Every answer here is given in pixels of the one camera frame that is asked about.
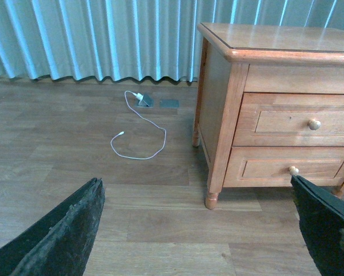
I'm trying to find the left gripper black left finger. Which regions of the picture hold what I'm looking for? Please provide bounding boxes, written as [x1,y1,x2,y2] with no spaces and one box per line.
[0,178,105,275]

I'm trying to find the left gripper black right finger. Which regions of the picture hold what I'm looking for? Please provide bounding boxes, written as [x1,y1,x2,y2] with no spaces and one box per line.
[291,175,344,275]

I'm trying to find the round brass drawer knob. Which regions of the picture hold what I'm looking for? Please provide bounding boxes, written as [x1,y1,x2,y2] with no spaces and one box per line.
[288,166,299,176]
[307,119,322,131]

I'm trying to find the wooden drawer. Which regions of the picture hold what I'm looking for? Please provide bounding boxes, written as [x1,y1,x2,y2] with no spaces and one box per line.
[223,147,344,187]
[233,93,344,147]

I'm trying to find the wooden nightstand cabinet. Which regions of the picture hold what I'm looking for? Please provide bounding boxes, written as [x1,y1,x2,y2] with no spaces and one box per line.
[192,23,344,209]

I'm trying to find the open grey floor socket box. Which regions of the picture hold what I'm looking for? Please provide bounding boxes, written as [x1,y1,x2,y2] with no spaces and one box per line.
[135,94,154,108]

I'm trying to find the white plug in floor socket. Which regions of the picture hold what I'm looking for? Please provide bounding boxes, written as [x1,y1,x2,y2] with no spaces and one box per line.
[132,92,144,100]

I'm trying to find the closed grey floor socket cover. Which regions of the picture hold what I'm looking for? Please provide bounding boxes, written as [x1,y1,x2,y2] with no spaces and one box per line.
[159,99,179,109]

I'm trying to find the pale pleated curtain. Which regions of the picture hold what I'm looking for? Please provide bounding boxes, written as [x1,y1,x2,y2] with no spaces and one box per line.
[0,1,344,81]

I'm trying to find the white cable on floor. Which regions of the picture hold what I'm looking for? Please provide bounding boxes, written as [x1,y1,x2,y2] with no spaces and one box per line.
[110,90,167,160]

